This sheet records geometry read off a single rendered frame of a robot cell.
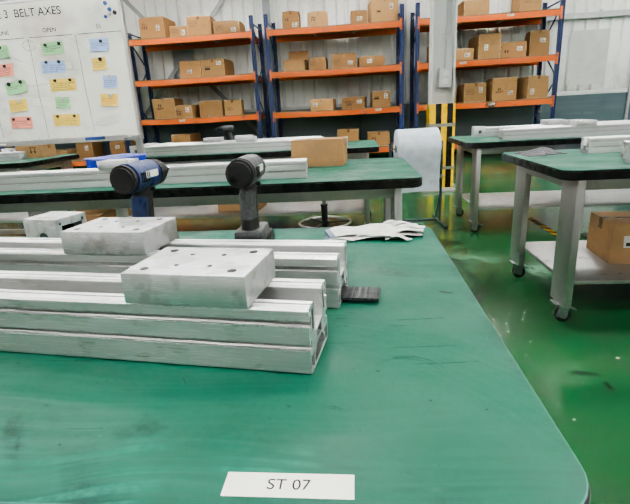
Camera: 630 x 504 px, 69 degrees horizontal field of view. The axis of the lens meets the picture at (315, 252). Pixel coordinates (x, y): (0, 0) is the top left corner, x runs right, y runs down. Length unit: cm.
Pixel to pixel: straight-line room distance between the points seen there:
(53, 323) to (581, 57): 1183
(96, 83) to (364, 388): 357
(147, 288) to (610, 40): 1206
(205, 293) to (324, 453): 22
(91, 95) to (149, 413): 351
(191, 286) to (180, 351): 10
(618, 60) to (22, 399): 1227
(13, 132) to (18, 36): 70
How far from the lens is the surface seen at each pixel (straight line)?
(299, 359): 55
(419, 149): 418
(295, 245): 78
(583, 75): 1212
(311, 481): 43
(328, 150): 263
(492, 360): 60
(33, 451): 55
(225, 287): 53
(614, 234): 287
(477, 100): 1042
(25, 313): 72
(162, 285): 57
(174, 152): 430
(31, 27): 417
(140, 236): 80
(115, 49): 384
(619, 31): 1249
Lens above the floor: 108
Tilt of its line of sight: 17 degrees down
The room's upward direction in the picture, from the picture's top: 3 degrees counter-clockwise
